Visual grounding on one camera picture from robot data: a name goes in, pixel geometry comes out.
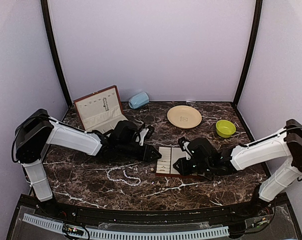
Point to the red earring tray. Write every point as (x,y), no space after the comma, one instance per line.
(165,164)

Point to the light blue cup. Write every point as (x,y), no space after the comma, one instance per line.
(138,100)

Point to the red wooden jewelry box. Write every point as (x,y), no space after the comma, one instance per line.
(100,110)

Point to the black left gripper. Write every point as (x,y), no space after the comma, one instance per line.
(146,155)

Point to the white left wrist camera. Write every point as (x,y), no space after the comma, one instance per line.
(144,134)

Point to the white slotted cable duct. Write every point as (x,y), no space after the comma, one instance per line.
(124,232)

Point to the green small bowl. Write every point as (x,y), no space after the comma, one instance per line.
(225,128)

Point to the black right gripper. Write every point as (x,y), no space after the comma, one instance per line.
(181,163)

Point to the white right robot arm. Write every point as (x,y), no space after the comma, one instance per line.
(285,143)

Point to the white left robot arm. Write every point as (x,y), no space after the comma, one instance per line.
(41,132)

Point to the cream ceramic plate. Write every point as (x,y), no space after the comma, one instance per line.
(184,117)

